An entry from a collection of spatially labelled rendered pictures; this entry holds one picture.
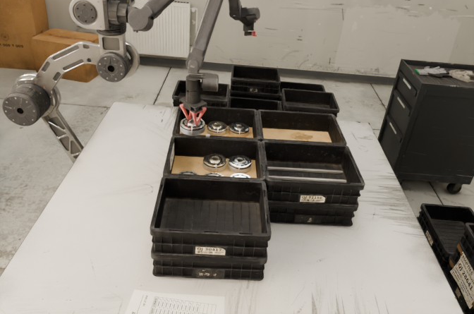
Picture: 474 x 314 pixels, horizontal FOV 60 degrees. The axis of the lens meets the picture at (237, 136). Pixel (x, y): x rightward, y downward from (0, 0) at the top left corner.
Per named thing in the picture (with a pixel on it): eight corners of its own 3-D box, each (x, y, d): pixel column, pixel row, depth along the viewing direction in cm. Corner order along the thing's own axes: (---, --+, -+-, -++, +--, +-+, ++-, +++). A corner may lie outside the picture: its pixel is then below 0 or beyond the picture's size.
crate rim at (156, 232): (149, 236, 134) (148, 231, 133) (161, 180, 159) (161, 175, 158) (271, 241, 136) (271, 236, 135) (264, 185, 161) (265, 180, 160)
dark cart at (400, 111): (386, 191, 314) (422, 82, 267) (371, 158, 352) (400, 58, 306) (463, 197, 314) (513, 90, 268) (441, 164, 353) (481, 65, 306)
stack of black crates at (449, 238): (487, 288, 223) (505, 258, 211) (432, 284, 223) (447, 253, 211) (456, 235, 257) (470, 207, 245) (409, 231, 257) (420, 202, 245)
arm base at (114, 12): (111, 24, 165) (108, -7, 158) (132, 25, 165) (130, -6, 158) (105, 30, 157) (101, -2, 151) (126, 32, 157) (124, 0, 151)
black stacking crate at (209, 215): (150, 256, 139) (149, 231, 133) (163, 199, 164) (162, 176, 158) (266, 262, 141) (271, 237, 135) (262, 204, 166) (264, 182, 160)
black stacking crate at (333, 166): (262, 204, 167) (265, 181, 161) (258, 161, 192) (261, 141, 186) (358, 208, 168) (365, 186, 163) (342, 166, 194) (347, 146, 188)
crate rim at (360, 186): (264, 185, 161) (265, 180, 160) (260, 144, 187) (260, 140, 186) (365, 190, 163) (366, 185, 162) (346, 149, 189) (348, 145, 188)
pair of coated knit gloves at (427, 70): (418, 76, 287) (420, 72, 285) (410, 66, 303) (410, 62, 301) (453, 79, 287) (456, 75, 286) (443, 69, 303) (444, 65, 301)
